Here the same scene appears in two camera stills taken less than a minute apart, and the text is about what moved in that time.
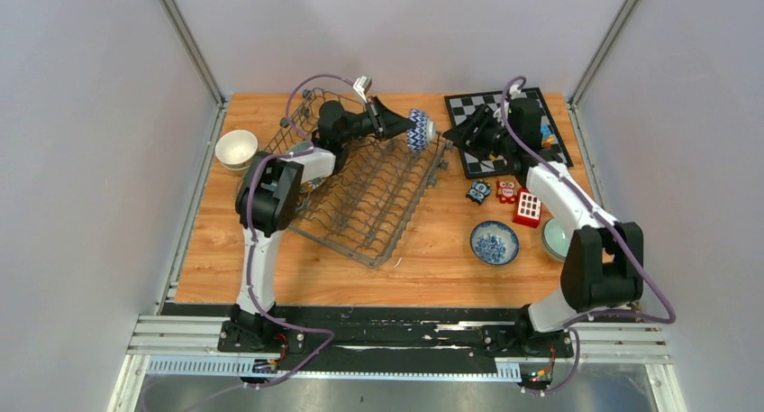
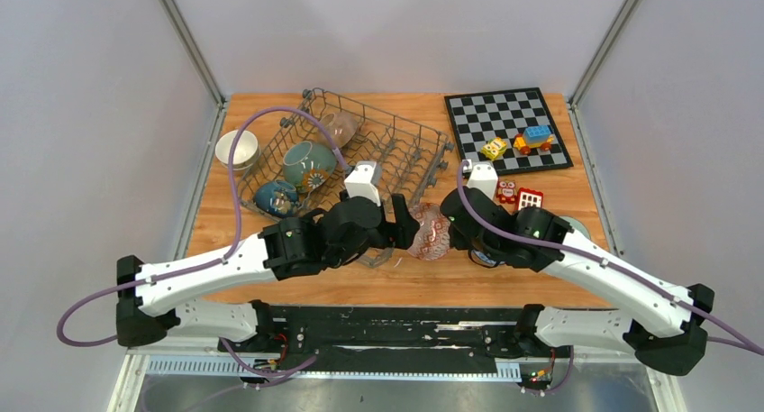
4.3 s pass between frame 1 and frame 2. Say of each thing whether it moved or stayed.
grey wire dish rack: stayed
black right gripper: moved
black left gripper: moved
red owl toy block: stayed
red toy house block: stayed
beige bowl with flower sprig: stayed
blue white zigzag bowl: moved
